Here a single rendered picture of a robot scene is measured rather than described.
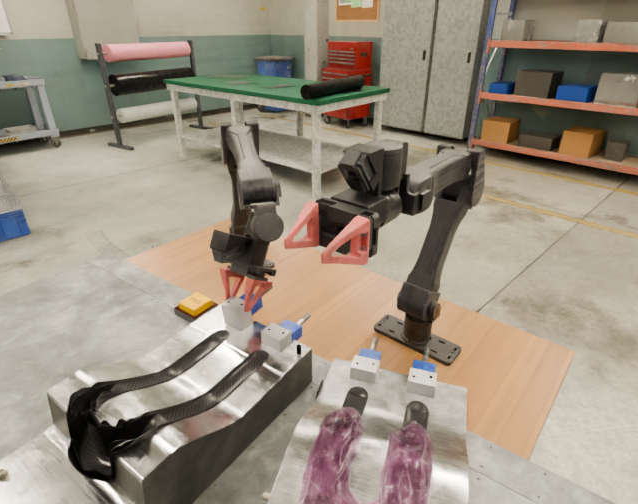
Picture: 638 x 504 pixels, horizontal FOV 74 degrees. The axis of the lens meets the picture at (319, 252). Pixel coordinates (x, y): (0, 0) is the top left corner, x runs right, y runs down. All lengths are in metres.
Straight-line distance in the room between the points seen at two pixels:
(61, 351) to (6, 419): 0.19
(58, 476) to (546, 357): 0.96
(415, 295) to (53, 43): 6.80
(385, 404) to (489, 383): 0.26
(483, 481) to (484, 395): 0.19
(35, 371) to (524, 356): 1.07
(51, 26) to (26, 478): 6.80
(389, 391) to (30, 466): 0.59
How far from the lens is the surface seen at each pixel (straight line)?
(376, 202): 0.60
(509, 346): 1.10
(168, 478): 0.70
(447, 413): 0.82
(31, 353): 1.18
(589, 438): 2.14
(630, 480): 2.07
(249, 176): 0.88
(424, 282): 0.93
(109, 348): 1.10
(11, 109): 7.23
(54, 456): 0.84
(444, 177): 0.82
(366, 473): 0.68
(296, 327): 0.89
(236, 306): 0.90
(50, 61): 7.31
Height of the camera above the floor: 1.45
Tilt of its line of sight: 28 degrees down
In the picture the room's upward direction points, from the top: straight up
